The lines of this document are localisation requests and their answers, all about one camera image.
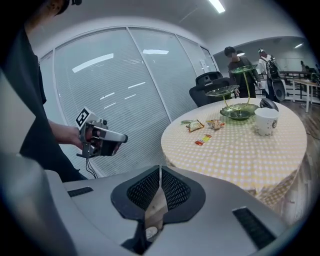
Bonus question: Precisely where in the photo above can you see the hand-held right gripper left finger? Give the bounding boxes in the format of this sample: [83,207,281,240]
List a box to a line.
[61,164,161,248]

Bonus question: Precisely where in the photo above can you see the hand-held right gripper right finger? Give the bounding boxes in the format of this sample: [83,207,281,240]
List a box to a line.
[149,164,290,256]

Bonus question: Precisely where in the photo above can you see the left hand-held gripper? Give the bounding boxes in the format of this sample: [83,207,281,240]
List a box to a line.
[75,106,129,160]

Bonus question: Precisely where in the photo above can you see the beige snack packet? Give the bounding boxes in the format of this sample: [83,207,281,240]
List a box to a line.
[186,119,206,133]

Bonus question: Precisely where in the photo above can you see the red snack packet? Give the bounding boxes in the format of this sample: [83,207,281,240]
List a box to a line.
[194,134,213,146]

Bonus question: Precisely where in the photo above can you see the orange snack packet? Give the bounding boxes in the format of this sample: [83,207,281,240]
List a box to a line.
[205,119,225,131]

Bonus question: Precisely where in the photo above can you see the green leaf-shaped tiered tray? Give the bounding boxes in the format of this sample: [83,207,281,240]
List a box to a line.
[205,64,260,122]

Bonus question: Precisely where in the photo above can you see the person's left forearm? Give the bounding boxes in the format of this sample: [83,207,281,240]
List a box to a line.
[47,119,85,151]

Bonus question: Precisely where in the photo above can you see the round table with checkered cloth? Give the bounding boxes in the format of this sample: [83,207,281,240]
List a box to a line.
[160,97,309,226]

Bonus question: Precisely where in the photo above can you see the person's black shirt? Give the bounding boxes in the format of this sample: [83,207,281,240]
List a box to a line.
[3,27,88,183]

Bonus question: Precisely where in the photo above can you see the black office chair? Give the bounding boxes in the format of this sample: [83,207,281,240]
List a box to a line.
[189,71,235,108]

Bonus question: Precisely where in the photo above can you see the white cup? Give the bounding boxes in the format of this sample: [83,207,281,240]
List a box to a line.
[254,107,280,137]

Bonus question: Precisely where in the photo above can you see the black computer mouse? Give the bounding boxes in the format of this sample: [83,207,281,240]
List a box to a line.
[259,97,280,112]

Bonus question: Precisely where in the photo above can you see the person's head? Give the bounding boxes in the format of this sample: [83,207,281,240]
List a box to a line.
[24,0,72,32]

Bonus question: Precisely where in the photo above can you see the ceiling light panel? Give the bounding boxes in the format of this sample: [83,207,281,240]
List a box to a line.
[208,0,226,13]

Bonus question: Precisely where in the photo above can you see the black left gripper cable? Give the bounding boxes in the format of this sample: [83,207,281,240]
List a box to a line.
[85,157,98,179]

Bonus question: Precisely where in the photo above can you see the white frame desk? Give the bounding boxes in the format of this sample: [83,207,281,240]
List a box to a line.
[291,78,320,113]

